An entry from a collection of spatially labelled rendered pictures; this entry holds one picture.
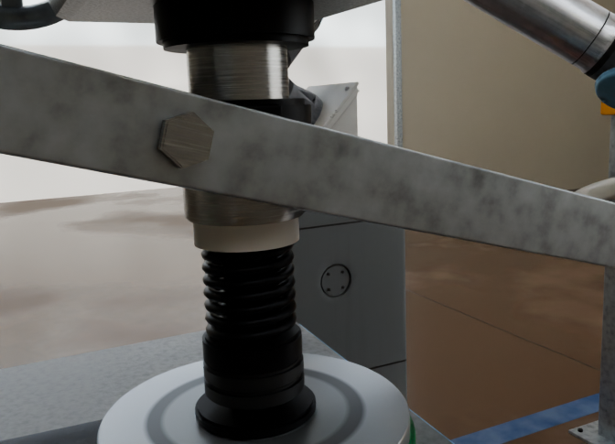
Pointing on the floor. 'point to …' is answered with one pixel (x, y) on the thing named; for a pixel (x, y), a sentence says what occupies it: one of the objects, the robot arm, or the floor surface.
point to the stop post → (605, 434)
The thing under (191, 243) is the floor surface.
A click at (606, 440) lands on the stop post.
